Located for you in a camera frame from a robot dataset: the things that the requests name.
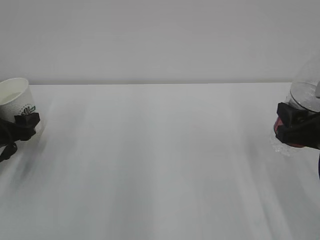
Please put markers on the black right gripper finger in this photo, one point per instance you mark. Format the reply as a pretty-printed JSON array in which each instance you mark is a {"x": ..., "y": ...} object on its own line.
[{"x": 297, "y": 128}]

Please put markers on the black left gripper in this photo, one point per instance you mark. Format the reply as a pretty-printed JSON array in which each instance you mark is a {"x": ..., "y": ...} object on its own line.
[{"x": 23, "y": 129}]

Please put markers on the white paper coffee cup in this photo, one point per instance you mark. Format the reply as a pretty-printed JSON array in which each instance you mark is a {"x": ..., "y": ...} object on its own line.
[{"x": 16, "y": 99}]

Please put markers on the clear plastic water bottle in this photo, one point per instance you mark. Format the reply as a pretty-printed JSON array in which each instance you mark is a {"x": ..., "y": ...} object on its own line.
[{"x": 301, "y": 96}]

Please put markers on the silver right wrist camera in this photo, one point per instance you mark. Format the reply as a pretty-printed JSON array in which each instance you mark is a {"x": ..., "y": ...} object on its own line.
[{"x": 317, "y": 91}]

